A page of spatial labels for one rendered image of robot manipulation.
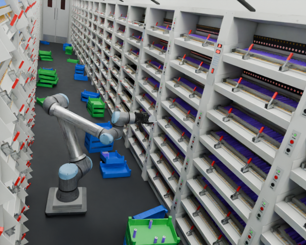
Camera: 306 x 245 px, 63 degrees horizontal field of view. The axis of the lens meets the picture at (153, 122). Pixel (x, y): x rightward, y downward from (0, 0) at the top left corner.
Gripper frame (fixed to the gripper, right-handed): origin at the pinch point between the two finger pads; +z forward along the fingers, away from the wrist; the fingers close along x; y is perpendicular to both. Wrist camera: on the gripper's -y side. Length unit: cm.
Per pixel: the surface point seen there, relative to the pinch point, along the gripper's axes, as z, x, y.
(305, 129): 14, -108, 47
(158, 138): 20.1, 25.7, -29.0
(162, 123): 17.9, 20.6, -10.3
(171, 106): 17.0, 11.3, 10.5
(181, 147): 16.4, -22.3, -10.9
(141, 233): -24, -63, -52
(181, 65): 16, 9, 47
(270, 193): 16, -106, 11
